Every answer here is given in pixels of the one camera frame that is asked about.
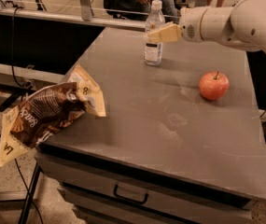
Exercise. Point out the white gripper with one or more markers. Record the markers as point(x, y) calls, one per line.
point(189, 24)

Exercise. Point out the clear plastic water bottle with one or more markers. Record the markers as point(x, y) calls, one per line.
point(155, 19)

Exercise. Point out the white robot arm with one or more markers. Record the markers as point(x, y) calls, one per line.
point(242, 26)

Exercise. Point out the brown chip bag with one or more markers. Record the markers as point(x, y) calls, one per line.
point(48, 111)

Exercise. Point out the seated person in jeans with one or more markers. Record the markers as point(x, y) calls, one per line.
point(138, 9)

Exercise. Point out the red apple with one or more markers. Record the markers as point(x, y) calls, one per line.
point(213, 85)

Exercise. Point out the grey drawer cabinet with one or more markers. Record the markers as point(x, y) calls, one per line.
point(200, 161)

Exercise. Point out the metal railing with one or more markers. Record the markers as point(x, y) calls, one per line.
point(73, 11)

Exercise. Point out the black drawer handle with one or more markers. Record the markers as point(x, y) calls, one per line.
point(129, 195)

